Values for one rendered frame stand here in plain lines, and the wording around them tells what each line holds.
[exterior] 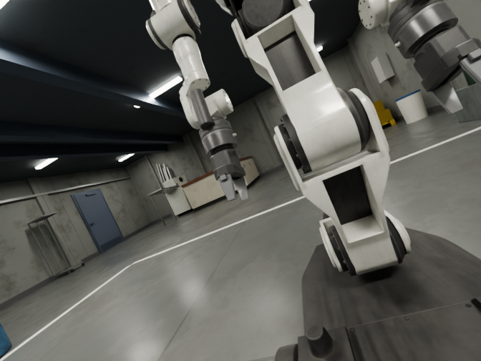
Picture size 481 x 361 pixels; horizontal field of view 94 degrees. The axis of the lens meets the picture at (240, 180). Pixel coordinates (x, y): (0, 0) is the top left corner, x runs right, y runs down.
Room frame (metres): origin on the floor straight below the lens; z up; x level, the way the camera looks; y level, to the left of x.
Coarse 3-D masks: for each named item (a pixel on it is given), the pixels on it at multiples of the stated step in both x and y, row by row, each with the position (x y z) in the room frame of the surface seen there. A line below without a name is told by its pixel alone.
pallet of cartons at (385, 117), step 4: (380, 100) 6.32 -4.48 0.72; (376, 104) 6.36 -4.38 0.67; (380, 104) 6.33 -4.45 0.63; (376, 108) 6.38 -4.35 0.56; (380, 108) 6.34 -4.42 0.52; (388, 108) 5.81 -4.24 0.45; (376, 112) 6.39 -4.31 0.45; (380, 112) 5.89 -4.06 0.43; (384, 112) 5.86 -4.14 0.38; (388, 112) 5.83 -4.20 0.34; (380, 116) 5.90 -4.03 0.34; (384, 116) 5.87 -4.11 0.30; (388, 116) 5.84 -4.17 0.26; (380, 120) 5.92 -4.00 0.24; (384, 120) 5.88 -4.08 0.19; (388, 120) 5.85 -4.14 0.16; (392, 120) 5.79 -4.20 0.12; (384, 124) 5.87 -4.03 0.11; (388, 124) 6.29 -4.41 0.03; (392, 124) 5.80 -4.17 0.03
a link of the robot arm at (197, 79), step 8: (192, 72) 0.62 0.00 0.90; (200, 72) 0.62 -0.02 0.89; (192, 80) 0.62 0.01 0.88; (200, 80) 0.63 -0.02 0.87; (208, 80) 0.64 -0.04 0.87; (184, 88) 0.62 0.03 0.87; (192, 88) 0.65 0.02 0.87; (200, 88) 0.66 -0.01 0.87; (184, 96) 0.62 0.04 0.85; (184, 104) 0.62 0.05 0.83; (192, 104) 0.64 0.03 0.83; (192, 112) 0.61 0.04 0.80; (192, 120) 0.62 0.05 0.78
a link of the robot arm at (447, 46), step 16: (416, 16) 0.41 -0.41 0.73; (432, 16) 0.40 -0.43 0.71; (448, 16) 0.40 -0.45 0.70; (400, 32) 0.44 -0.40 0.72; (416, 32) 0.42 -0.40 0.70; (432, 32) 0.41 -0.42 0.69; (448, 32) 0.39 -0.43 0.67; (464, 32) 0.38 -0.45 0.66; (400, 48) 0.45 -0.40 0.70; (416, 48) 0.43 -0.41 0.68; (432, 48) 0.40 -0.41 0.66; (448, 48) 0.39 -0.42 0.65; (464, 48) 0.37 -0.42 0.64; (480, 48) 0.36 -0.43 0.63; (416, 64) 0.46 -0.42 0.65; (432, 64) 0.42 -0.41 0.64; (448, 64) 0.38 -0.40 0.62; (432, 80) 0.43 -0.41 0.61; (448, 80) 0.45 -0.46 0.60
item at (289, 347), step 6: (282, 348) 0.51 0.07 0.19; (288, 348) 0.50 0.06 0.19; (294, 348) 0.49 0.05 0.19; (276, 354) 0.49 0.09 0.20; (282, 354) 0.48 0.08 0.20; (288, 354) 0.48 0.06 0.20; (294, 354) 0.47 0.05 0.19; (276, 360) 0.47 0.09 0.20; (282, 360) 0.47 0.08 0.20; (288, 360) 0.46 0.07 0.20; (294, 360) 0.46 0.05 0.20
